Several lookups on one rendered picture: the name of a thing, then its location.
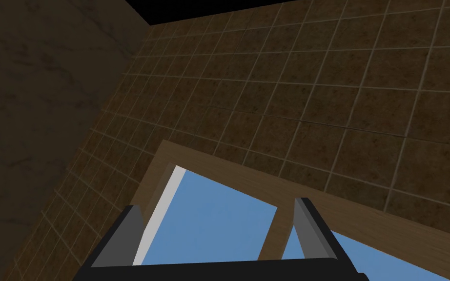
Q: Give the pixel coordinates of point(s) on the wooden framed window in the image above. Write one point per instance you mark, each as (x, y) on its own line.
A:
(217, 226)

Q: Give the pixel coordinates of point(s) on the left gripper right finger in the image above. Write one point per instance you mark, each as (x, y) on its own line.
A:
(314, 238)

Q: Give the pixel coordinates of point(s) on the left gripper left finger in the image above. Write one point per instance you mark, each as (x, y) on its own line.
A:
(125, 242)

